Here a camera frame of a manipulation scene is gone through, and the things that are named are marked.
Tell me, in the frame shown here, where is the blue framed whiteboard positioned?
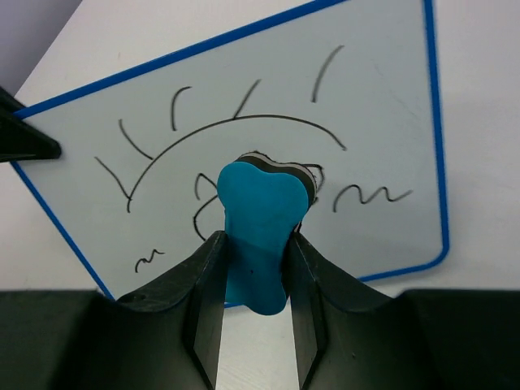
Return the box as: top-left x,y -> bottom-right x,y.
14,1 -> 449,297

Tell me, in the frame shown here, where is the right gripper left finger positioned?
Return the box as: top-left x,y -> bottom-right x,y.
1,232 -> 228,389

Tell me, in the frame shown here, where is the blue bone-shaped eraser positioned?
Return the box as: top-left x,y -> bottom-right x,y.
217,151 -> 320,315

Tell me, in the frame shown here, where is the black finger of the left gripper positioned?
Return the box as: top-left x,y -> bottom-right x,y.
0,88 -> 62,163

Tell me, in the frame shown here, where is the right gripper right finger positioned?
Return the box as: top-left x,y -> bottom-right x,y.
284,234 -> 519,389

